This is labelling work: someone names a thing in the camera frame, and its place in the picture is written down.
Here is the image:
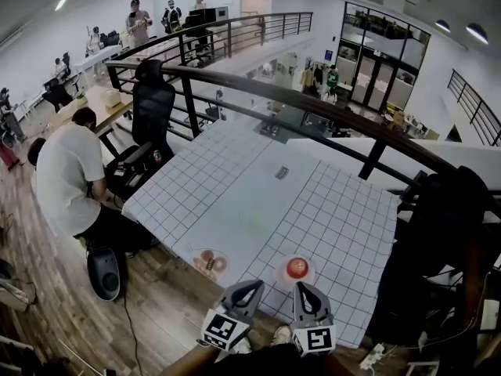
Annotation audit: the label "red apple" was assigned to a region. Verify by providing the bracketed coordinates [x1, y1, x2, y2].
[285, 257, 308, 278]

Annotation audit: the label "red suitcase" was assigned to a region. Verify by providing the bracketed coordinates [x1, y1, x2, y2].
[0, 141, 19, 172]

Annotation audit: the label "white grid tablecloth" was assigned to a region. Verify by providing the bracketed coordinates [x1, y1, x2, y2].
[121, 115, 400, 350]

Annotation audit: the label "black cabinet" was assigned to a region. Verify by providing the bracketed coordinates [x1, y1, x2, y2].
[189, 6, 229, 27]

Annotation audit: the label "black mesh office chair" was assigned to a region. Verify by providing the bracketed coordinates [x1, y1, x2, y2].
[105, 59, 177, 203]

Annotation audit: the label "black cable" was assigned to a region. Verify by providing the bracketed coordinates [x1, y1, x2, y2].
[124, 294, 142, 376]

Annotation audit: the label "grey floor device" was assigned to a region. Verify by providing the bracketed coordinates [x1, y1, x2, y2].
[86, 248, 126, 302]

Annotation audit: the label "person's white shoe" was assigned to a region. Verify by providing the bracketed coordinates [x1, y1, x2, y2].
[230, 337, 254, 354]
[270, 325, 293, 346]

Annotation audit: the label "person's right white shoe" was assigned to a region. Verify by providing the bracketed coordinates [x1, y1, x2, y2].
[270, 325, 293, 346]

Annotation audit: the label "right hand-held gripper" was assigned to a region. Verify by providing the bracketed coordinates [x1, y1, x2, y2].
[292, 281, 337, 358]

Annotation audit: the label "clothes rack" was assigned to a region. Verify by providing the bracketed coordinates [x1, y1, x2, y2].
[301, 63, 330, 93]

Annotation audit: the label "person's black shorts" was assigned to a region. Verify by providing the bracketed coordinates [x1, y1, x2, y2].
[211, 342, 318, 376]

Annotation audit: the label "clear bag of doughnuts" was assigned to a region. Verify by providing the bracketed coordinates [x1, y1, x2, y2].
[190, 247, 230, 282]

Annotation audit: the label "person's right forearm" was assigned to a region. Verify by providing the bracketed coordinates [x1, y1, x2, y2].
[312, 352, 353, 376]

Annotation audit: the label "beige fabric bag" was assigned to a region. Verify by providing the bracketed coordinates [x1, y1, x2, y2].
[0, 278, 31, 313]

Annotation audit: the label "person's left forearm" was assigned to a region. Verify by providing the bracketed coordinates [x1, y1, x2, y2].
[158, 345, 220, 376]

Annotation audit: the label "black framed glass doors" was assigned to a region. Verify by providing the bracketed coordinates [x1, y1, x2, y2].
[338, 1, 431, 115]

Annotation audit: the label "person's left white shoe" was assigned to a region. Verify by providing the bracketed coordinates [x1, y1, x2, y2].
[230, 337, 254, 354]

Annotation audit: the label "white box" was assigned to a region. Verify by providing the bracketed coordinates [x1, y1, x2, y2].
[99, 89, 122, 107]

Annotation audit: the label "white power strip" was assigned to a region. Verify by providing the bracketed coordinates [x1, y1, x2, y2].
[359, 342, 387, 371]

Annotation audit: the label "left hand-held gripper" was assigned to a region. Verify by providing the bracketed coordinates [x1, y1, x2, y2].
[200, 280, 265, 353]

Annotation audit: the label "black balcony railing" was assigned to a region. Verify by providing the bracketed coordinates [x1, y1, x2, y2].
[117, 12, 314, 66]

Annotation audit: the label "long white table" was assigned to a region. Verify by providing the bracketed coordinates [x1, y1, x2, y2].
[74, 44, 122, 78]

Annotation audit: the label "wooden desk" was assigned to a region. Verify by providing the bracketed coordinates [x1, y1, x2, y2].
[49, 84, 134, 136]

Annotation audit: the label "black stair railing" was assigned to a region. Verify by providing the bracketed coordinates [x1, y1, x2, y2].
[447, 68, 501, 147]

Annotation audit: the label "black curved railing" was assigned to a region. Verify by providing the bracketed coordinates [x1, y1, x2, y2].
[105, 60, 501, 226]

